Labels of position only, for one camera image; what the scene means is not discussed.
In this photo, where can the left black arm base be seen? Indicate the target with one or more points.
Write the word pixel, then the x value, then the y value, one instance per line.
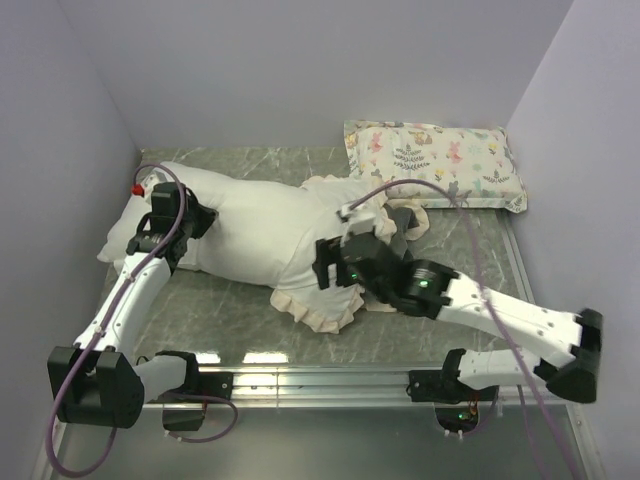
pixel 210 390

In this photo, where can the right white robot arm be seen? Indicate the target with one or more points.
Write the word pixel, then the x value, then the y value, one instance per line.
pixel 560 351

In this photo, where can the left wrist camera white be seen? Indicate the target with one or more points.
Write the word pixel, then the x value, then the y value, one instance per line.
pixel 144 188

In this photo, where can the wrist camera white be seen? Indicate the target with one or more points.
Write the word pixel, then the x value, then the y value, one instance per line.
pixel 358 220
pixel 144 188

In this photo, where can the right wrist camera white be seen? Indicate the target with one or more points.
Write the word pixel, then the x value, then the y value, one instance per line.
pixel 358 220

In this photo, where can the white pillow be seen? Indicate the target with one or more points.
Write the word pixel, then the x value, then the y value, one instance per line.
pixel 258 230

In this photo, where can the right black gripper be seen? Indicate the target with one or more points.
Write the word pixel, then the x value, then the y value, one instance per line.
pixel 327 252

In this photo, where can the grey pillowcase with cream ruffle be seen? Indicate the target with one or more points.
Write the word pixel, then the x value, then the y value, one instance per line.
pixel 316 288

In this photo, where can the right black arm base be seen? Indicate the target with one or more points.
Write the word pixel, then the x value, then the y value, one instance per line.
pixel 460 410

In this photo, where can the floral patterned pillow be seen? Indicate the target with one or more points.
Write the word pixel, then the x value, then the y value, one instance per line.
pixel 475 166

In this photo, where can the aluminium front rail frame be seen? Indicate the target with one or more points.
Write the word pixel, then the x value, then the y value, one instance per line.
pixel 337 423

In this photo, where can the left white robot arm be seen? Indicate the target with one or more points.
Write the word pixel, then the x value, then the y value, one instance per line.
pixel 96 381

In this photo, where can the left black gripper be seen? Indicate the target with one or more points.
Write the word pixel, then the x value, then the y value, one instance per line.
pixel 207 217

